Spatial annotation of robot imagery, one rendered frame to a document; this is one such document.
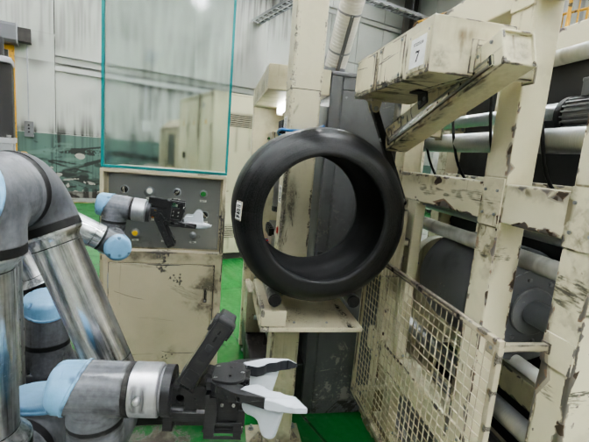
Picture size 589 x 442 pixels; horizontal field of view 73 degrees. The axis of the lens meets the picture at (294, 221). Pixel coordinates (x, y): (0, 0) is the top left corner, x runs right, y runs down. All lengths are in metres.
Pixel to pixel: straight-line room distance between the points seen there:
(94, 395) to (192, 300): 1.41
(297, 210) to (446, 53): 0.85
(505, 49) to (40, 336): 1.41
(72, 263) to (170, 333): 1.40
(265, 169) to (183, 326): 1.06
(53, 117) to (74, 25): 2.01
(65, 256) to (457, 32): 1.05
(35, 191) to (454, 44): 1.02
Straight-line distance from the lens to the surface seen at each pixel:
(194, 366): 0.61
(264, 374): 0.67
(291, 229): 1.71
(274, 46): 12.03
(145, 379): 0.63
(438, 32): 1.21
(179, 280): 1.98
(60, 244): 0.73
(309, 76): 1.71
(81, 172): 10.46
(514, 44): 1.21
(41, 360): 1.35
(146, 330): 2.09
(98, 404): 0.64
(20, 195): 0.63
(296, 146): 1.27
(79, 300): 0.74
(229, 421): 0.63
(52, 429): 0.85
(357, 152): 1.31
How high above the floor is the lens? 1.39
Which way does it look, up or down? 9 degrees down
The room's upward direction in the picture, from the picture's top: 5 degrees clockwise
